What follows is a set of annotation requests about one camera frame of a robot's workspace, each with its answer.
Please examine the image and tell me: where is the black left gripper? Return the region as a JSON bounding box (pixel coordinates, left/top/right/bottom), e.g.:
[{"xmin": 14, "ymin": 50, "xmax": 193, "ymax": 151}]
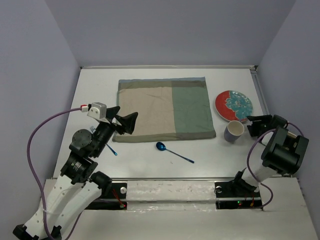
[{"xmin": 92, "ymin": 105, "xmax": 139, "ymax": 157}]

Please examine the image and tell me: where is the lavender cup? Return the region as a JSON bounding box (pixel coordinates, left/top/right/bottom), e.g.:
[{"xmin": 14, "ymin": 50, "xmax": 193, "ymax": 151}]
[{"xmin": 223, "ymin": 120, "xmax": 245, "ymax": 143}]

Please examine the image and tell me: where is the red and teal plate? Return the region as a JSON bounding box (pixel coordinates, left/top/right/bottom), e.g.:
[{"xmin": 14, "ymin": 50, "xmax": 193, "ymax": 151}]
[{"xmin": 214, "ymin": 90, "xmax": 253, "ymax": 123}]

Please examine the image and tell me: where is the patchwork cloth placemat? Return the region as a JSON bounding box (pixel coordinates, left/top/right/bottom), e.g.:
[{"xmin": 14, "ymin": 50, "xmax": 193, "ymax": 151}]
[{"xmin": 112, "ymin": 77, "xmax": 217, "ymax": 143}]

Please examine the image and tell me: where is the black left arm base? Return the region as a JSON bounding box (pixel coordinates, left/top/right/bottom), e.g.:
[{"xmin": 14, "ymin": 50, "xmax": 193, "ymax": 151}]
[{"xmin": 86, "ymin": 181, "xmax": 128, "ymax": 211}]

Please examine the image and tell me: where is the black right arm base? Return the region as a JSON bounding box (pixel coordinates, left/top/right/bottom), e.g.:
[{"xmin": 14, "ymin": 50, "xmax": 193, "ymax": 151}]
[{"xmin": 214, "ymin": 172, "xmax": 263, "ymax": 210}]

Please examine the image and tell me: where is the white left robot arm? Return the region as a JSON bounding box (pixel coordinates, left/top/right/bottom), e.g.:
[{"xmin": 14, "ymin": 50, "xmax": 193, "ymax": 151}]
[{"xmin": 12, "ymin": 102, "xmax": 138, "ymax": 240}]

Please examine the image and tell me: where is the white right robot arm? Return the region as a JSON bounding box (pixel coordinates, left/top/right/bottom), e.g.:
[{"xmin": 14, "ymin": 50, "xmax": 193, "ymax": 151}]
[{"xmin": 230, "ymin": 114, "xmax": 309, "ymax": 196}]

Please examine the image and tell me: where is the blue metal fork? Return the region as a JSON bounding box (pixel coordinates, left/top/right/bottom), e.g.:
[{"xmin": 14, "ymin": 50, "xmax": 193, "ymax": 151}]
[{"xmin": 89, "ymin": 126, "xmax": 118, "ymax": 156}]

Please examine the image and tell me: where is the blue metal spoon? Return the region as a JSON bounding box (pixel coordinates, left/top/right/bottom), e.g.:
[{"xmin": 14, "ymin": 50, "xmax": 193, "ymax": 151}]
[{"xmin": 155, "ymin": 142, "xmax": 195, "ymax": 164}]

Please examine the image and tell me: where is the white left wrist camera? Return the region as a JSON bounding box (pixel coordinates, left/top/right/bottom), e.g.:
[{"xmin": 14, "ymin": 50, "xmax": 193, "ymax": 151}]
[{"xmin": 80, "ymin": 102, "xmax": 107, "ymax": 120}]

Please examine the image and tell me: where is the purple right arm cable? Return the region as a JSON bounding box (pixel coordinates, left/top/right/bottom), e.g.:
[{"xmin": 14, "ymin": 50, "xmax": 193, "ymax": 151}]
[{"xmin": 246, "ymin": 122, "xmax": 305, "ymax": 210}]

